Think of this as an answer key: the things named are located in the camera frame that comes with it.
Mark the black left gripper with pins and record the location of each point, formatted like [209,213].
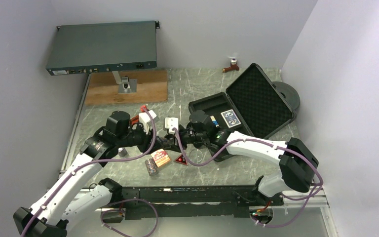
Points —
[146,138]

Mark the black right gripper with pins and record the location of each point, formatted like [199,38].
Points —
[173,144]

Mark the purple 500 chip stack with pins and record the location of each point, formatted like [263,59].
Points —
[122,152]

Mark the blue playing card deck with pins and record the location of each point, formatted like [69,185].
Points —
[230,118]

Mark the black poker set case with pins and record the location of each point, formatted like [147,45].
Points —
[256,102]

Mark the blue 10 chip stack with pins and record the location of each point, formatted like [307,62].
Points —
[164,143]

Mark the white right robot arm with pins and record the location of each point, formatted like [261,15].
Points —
[297,166]

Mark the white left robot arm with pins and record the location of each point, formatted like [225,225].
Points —
[58,210]

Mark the blue texas holdem booklet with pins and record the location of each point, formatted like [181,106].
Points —
[214,121]

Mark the clear round disc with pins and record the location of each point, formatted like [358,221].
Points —
[196,156]

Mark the red triangular dealer button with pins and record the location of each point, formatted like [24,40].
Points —
[181,159]

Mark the brown wooden board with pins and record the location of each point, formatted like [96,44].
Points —
[148,86]

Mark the grey metal stand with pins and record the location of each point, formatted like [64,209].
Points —
[125,84]

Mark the red playing card deck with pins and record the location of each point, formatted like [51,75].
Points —
[160,157]

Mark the multicolour lying chip stack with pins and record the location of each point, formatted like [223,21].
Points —
[151,167]

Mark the brown bottle with cap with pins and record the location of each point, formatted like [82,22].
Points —
[232,67]

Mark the dark green rack server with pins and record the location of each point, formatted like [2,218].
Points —
[103,47]

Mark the dark grey round disc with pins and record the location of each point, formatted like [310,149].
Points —
[289,93]

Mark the red handled adjustable wrench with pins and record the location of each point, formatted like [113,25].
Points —
[134,120]

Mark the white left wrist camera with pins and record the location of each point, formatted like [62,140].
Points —
[146,117]

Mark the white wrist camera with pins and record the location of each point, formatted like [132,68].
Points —
[146,117]
[171,125]

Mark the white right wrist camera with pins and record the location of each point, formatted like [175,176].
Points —
[171,125]

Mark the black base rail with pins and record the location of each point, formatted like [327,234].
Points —
[191,201]

